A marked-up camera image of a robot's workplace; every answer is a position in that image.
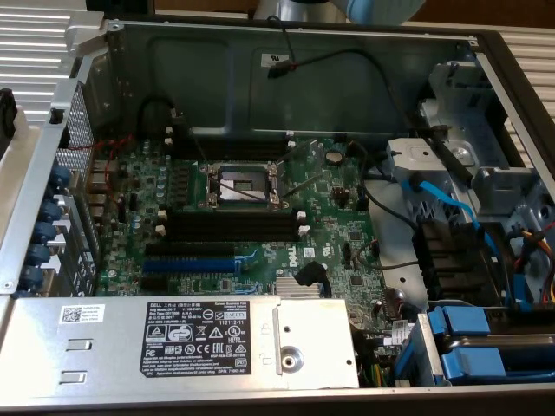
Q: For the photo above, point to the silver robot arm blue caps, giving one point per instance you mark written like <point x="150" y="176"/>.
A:
<point x="277" y="8"/>

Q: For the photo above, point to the black RAM slot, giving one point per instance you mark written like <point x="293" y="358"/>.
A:
<point x="238" y="151"/>
<point x="234" y="216"/>
<point x="234" y="233"/>
<point x="238" y="138"/>

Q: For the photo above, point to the thin locking lever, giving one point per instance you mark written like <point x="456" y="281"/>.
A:
<point x="299" y="190"/>

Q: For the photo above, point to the green motherboard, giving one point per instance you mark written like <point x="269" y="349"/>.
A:
<point x="321" y="208"/>

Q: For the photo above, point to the CPU socket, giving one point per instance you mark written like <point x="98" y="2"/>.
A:
<point x="236" y="186"/>

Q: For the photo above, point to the round coin battery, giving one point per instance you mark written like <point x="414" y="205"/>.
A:
<point x="334" y="156"/>

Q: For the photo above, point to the silver chipset heatsink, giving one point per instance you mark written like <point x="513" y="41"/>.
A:
<point x="289" y="288"/>

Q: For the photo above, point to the long black expansion slot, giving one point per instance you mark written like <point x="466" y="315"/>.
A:
<point x="191" y="249"/>

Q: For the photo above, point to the blue expansion slot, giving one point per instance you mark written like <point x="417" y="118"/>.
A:
<point x="191" y="265"/>

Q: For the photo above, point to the short black expansion slot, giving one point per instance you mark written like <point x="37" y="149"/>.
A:
<point x="154" y="284"/>

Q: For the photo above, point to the open grey PC case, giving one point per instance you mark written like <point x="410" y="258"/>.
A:
<point x="195" y="86"/>

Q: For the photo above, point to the white case sticker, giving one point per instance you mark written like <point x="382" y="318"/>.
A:
<point x="274" y="59"/>

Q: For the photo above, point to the black power supply label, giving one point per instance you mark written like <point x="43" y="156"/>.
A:
<point x="195" y="338"/>

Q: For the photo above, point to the silver power supply unit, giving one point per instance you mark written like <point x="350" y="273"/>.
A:
<point x="108" y="346"/>

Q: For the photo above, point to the grey metal drive cage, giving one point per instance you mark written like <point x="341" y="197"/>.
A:
<point x="459" y="86"/>

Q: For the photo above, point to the blue slot retainer clip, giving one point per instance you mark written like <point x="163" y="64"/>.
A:
<point x="32" y="276"/>
<point x="39" y="255"/>
<point x="60" y="178"/>
<point x="52" y="211"/>
<point x="45" y="232"/>

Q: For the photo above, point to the white QR code sticker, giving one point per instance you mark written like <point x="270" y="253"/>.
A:
<point x="82" y="313"/>

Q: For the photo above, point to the black part on rack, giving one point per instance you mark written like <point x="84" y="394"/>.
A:
<point x="6" y="115"/>

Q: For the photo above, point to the blue plastic drive rail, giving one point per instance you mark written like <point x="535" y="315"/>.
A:
<point x="405" y="364"/>

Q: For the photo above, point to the silver aluminium bracket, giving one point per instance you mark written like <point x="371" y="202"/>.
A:
<point x="82" y="32"/>

